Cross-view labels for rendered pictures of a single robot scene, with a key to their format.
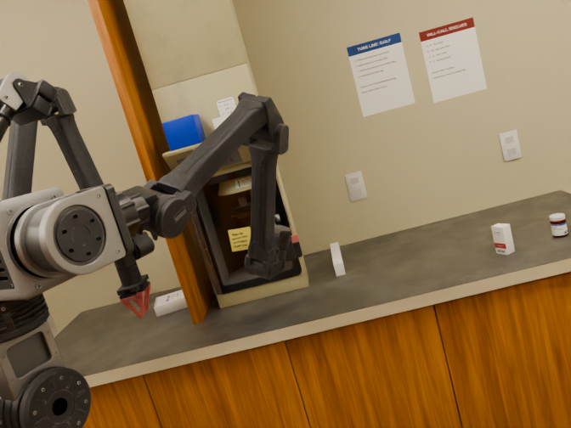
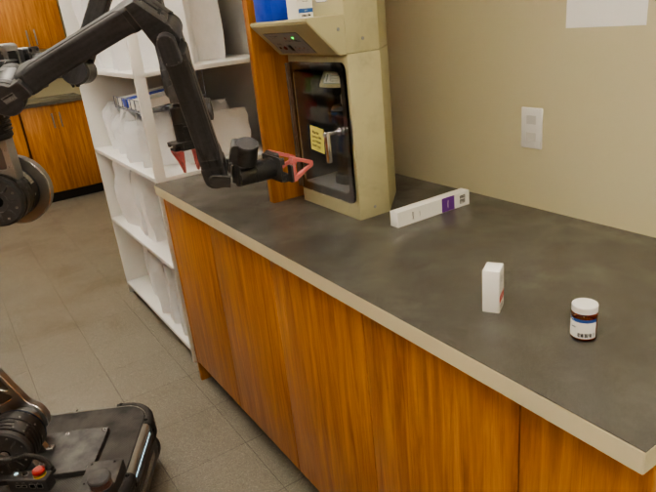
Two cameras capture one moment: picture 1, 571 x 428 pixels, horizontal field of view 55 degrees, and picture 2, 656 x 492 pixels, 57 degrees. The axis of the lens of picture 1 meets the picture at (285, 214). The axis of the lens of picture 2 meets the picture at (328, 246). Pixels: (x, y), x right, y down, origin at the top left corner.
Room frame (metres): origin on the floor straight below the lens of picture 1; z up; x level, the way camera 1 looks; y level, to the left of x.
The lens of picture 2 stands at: (0.72, -1.29, 1.53)
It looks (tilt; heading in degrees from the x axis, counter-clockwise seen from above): 21 degrees down; 54
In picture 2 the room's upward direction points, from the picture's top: 6 degrees counter-clockwise
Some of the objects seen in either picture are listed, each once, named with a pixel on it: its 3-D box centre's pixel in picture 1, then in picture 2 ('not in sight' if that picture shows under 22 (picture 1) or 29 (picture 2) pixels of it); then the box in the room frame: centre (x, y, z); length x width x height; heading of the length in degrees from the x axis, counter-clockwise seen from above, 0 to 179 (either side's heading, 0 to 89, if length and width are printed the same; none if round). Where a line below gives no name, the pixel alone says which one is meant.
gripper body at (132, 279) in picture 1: (130, 276); (184, 134); (1.52, 0.47, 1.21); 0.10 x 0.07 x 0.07; 175
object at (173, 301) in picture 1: (177, 300); not in sight; (2.00, 0.48, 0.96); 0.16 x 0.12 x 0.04; 97
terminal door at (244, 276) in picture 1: (244, 230); (320, 131); (1.81, 0.15, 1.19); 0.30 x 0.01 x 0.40; 85
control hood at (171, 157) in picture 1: (218, 154); (296, 38); (1.76, 0.15, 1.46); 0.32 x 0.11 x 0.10; 85
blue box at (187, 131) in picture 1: (184, 132); (276, 3); (1.76, 0.24, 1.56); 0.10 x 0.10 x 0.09; 85
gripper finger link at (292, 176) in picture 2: (288, 245); (295, 165); (1.61, 0.02, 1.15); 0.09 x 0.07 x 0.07; 175
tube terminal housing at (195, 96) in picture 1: (237, 185); (352, 78); (1.94, 0.14, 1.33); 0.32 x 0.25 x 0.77; 85
